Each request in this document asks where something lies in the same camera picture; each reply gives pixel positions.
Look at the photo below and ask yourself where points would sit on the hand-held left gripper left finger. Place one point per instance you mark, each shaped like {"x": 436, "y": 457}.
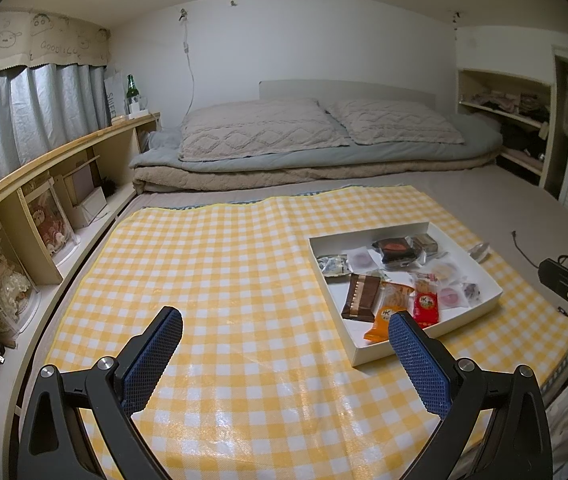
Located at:
{"x": 151, "y": 355}

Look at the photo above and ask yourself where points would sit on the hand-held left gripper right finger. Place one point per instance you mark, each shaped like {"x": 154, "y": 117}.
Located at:
{"x": 421, "y": 360}

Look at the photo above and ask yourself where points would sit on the red cracker packet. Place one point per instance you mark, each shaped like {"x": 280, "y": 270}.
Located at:
{"x": 426, "y": 307}

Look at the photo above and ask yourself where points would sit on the white shallow box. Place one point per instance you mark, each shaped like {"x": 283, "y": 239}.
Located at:
{"x": 364, "y": 355}

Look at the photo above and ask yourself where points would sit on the brown chocolate packet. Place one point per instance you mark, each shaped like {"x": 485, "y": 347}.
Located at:
{"x": 361, "y": 297}

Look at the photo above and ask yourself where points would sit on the black packet with red disc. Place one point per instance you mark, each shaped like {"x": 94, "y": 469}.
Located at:
{"x": 394, "y": 250}

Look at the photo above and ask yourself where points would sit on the silver brownie packet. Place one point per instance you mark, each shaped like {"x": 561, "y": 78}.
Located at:
{"x": 426, "y": 245}

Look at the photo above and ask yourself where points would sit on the silver crinkled snack packet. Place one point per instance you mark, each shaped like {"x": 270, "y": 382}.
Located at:
{"x": 331, "y": 265}

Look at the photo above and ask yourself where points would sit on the orange cracker packet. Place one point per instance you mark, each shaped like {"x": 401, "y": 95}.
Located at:
{"x": 386, "y": 310}

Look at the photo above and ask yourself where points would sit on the small silver foil packet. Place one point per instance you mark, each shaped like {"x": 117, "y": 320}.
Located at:
{"x": 480, "y": 252}

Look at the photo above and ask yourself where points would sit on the grey bed mattress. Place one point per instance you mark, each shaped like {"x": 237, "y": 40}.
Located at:
{"x": 514, "y": 195}

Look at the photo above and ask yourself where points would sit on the cream alcove shelf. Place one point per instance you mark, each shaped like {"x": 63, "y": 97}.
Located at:
{"x": 548, "y": 160}

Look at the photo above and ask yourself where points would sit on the yellow checkered mat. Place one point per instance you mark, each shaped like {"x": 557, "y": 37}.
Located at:
{"x": 214, "y": 260}

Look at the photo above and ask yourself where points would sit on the pile of clothes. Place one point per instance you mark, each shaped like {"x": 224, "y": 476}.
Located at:
{"x": 519, "y": 135}

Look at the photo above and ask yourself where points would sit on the white storage box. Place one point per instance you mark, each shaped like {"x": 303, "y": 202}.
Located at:
{"x": 89, "y": 205}

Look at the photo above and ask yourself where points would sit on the cream doll case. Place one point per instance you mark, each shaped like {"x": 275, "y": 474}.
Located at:
{"x": 1, "y": 280}

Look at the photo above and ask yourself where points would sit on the red white doll case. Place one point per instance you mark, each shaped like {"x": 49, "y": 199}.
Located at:
{"x": 49, "y": 220}

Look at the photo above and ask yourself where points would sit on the beige folded blanket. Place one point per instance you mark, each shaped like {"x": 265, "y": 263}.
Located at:
{"x": 264, "y": 175}

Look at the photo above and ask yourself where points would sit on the beige textured pillow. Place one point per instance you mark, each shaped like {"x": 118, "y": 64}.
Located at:
{"x": 254, "y": 130}
{"x": 399, "y": 120}

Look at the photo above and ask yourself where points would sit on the wooden bedside shelf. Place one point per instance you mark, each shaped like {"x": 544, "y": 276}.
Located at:
{"x": 89, "y": 135}

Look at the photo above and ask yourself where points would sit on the grey duvet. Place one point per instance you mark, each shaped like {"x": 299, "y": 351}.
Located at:
{"x": 314, "y": 155}

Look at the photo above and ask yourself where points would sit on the small white box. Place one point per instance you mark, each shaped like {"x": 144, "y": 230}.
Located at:
{"x": 139, "y": 110}

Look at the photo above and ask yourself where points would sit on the white paper bag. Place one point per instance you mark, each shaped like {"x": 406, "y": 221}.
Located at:
{"x": 114, "y": 95}

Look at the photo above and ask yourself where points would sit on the green glass bottle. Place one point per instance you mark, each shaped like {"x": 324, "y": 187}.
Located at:
{"x": 131, "y": 92}

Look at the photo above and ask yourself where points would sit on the grey curtain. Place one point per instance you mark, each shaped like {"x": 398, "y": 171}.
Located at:
{"x": 39, "y": 110}

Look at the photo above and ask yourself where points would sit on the printed curtain valance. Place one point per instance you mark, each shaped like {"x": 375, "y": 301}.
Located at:
{"x": 39, "y": 35}

